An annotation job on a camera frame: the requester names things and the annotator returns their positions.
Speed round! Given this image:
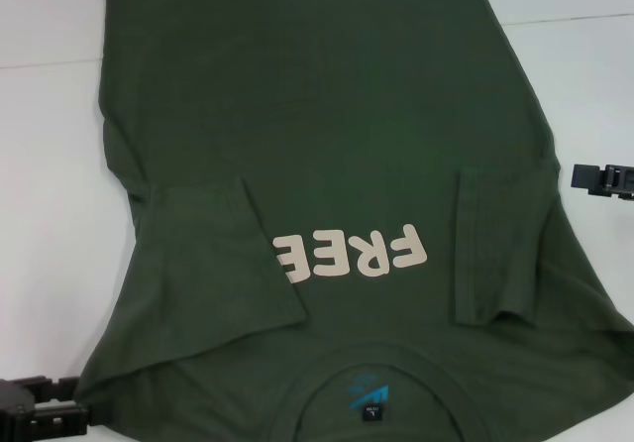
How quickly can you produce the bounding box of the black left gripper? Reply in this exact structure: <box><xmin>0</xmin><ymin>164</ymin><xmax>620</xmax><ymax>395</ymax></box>
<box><xmin>0</xmin><ymin>375</ymin><xmax>93</xmax><ymax>438</ymax></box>

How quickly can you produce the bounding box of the dark green FREE! t-shirt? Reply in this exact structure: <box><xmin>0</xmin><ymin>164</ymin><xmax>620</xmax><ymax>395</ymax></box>
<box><xmin>68</xmin><ymin>0</ymin><xmax>634</xmax><ymax>442</ymax></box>

